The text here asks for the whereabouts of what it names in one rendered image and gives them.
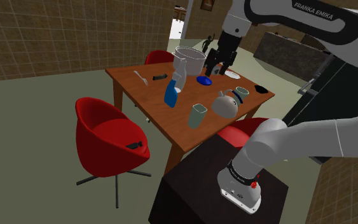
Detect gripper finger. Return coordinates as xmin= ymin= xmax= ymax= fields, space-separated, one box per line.
xmin=204 ymin=48 xmax=219 ymax=78
xmin=219 ymin=51 xmax=238 ymax=77

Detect white plate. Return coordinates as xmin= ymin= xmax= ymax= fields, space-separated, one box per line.
xmin=223 ymin=69 xmax=241 ymax=80

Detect blue plate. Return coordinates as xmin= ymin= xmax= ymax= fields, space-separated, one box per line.
xmin=196 ymin=76 xmax=213 ymax=87

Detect large grey pot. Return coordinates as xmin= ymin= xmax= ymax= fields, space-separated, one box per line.
xmin=172 ymin=45 xmax=208 ymax=77

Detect dark human figurine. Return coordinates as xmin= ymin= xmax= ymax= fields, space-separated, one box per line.
xmin=201 ymin=32 xmax=216 ymax=55

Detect grey mug blue band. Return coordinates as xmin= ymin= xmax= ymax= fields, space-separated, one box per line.
xmin=231 ymin=86 xmax=250 ymax=104

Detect clear glass bottle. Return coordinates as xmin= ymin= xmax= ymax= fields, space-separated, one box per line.
xmin=174 ymin=59 xmax=188 ymax=94

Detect grey kettle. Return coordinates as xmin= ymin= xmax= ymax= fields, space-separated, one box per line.
xmin=210 ymin=89 xmax=240 ymax=119

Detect blue spray bottle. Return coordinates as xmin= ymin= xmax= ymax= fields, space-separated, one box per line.
xmin=163 ymin=71 xmax=184 ymax=109

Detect red swivel chair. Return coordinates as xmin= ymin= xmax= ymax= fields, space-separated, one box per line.
xmin=74 ymin=97 xmax=153 ymax=209
xmin=144 ymin=50 xmax=176 ymax=66
xmin=216 ymin=117 xmax=270 ymax=151

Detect pale green cup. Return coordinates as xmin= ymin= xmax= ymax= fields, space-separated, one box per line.
xmin=187 ymin=103 xmax=209 ymax=130

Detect dark kitchen counter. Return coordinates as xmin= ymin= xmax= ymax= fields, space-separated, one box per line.
xmin=252 ymin=31 xmax=331 ymax=83

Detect brown wooden table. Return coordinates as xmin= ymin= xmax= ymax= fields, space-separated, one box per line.
xmin=105 ymin=60 xmax=276 ymax=176

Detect silver fork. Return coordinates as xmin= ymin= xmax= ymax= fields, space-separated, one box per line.
xmin=133 ymin=70 xmax=149 ymax=87

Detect black sunglasses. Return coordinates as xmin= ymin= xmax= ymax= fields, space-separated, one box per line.
xmin=125 ymin=141 xmax=144 ymax=150

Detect black refrigerator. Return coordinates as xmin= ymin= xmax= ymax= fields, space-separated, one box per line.
xmin=281 ymin=53 xmax=358 ymax=165

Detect dark robot stand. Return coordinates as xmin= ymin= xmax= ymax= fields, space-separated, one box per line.
xmin=148 ymin=133 xmax=289 ymax=224

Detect framed wall picture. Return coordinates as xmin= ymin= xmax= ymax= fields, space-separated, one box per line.
xmin=200 ymin=0 xmax=214 ymax=12

